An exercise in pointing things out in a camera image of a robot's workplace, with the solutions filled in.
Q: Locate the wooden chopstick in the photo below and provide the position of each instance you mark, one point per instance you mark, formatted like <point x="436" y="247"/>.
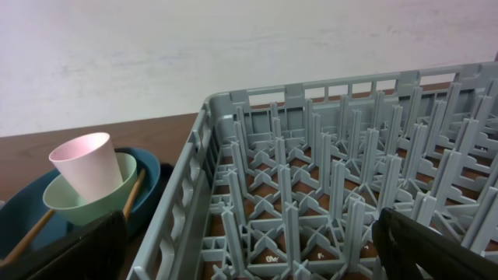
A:
<point x="133" y="194"/>
<point x="25" y="242"/>

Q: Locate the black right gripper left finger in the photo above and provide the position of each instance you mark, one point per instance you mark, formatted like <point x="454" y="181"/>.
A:
<point x="94" y="251"/>

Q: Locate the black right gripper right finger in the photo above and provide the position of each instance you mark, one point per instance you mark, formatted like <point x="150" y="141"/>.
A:
<point x="404" y="246"/>

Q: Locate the brown serving tray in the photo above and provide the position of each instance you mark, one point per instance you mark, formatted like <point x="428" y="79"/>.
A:
<point x="166" y="170"/>

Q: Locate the pink cup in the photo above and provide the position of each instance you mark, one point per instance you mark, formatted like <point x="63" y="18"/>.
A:
<point x="89" y="164"/>

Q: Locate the grey dishwasher rack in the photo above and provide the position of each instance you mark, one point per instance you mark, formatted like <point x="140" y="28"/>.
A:
<point x="286" y="182"/>

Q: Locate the mint green bowl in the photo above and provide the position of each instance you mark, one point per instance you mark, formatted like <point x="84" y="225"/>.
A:
<point x="62" y="198"/>

